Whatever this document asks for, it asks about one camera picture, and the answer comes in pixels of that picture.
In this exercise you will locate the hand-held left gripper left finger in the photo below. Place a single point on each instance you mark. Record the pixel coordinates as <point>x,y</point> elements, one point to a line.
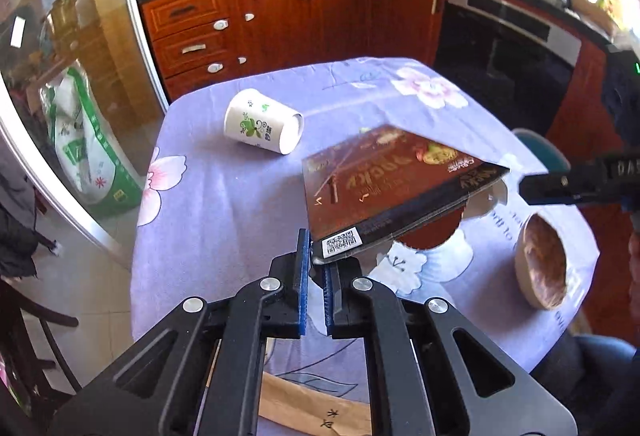
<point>303,288</point>

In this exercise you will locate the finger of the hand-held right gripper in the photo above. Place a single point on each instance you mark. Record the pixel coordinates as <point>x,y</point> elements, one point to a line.
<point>560,186</point>

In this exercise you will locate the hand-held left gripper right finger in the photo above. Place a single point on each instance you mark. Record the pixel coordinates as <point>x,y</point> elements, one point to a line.
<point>328,303</point>

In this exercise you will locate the brown snack box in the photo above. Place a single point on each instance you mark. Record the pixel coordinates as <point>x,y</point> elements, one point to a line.
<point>390,186</point>

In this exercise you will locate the teal round stool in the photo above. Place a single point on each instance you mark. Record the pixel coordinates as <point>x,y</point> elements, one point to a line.
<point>545,150</point>

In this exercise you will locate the wooden bowl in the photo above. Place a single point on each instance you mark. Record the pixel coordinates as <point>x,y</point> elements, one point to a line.
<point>542,261</point>

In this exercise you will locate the purple floral tablecloth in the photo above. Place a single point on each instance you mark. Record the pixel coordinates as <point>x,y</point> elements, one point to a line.
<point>225,216</point>

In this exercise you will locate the brown paper bag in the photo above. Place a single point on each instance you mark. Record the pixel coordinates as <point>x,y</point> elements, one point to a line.
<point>310,408</point>

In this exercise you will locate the black built-in oven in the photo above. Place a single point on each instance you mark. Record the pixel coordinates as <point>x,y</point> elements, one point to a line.
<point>500,60</point>

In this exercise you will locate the white paper cup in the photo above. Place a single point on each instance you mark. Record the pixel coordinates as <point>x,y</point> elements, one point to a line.
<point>255,120</point>

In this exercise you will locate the person's leg in jeans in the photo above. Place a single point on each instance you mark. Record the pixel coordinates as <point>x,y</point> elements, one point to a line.
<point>600,376</point>

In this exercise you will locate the green and white sack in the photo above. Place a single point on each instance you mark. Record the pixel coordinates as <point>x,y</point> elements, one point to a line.
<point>85,150</point>

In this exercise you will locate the dark wooden chair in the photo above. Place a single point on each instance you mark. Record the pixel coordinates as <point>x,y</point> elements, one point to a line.
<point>30,311</point>

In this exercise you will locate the dark jacket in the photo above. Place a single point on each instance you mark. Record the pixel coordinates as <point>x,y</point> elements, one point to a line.
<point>15,226</point>

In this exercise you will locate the glass sliding door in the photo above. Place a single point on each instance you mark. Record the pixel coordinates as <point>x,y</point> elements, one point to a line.
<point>100,15</point>

